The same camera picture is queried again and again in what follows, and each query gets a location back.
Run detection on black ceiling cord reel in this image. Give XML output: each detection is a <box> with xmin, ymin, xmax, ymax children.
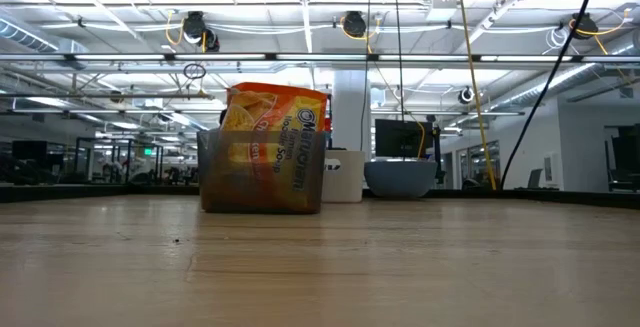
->
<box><xmin>341</xmin><ymin>10</ymin><xmax>368</xmax><ymax>39</ymax></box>
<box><xmin>181</xmin><ymin>10</ymin><xmax>221</xmax><ymax>53</ymax></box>
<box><xmin>456</xmin><ymin>85</ymin><xmax>476</xmax><ymax>106</ymax></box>
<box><xmin>568</xmin><ymin>11</ymin><xmax>600</xmax><ymax>41</ymax></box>

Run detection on thin black cable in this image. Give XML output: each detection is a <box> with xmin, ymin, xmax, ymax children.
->
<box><xmin>499</xmin><ymin>0</ymin><xmax>604</xmax><ymax>191</ymax></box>

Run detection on blue bowl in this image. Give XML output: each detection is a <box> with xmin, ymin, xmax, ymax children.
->
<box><xmin>363</xmin><ymin>159</ymin><xmax>439</xmax><ymax>199</ymax></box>

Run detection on small dark monitor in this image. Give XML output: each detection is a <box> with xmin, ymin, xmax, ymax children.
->
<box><xmin>10</xmin><ymin>139</ymin><xmax>49</xmax><ymax>162</ymax></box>

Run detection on orange ramen packet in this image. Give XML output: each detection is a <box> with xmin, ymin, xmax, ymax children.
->
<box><xmin>219</xmin><ymin>81</ymin><xmax>330</xmax><ymax>213</ymax></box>

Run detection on white plastic bin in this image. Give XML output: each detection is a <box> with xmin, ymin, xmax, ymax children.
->
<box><xmin>321</xmin><ymin>149</ymin><xmax>367</xmax><ymax>204</ymax></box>

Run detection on grey translucent plastic bin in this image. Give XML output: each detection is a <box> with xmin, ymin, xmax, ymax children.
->
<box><xmin>196</xmin><ymin>127</ymin><xmax>328</xmax><ymax>215</ymax></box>

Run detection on yellow cable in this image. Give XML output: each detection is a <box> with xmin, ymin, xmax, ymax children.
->
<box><xmin>454</xmin><ymin>0</ymin><xmax>498</xmax><ymax>191</ymax></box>

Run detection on dark wall screen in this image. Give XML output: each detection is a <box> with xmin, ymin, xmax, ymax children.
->
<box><xmin>604</xmin><ymin>125</ymin><xmax>640</xmax><ymax>192</ymax></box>

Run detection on silver ventilation duct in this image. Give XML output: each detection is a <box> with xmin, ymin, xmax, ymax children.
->
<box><xmin>492</xmin><ymin>62</ymin><xmax>601</xmax><ymax>114</ymax></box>
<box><xmin>0</xmin><ymin>20</ymin><xmax>61</xmax><ymax>54</ymax></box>

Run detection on black monitor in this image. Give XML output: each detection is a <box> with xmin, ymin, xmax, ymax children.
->
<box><xmin>374</xmin><ymin>118</ymin><xmax>435</xmax><ymax>159</ymax></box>

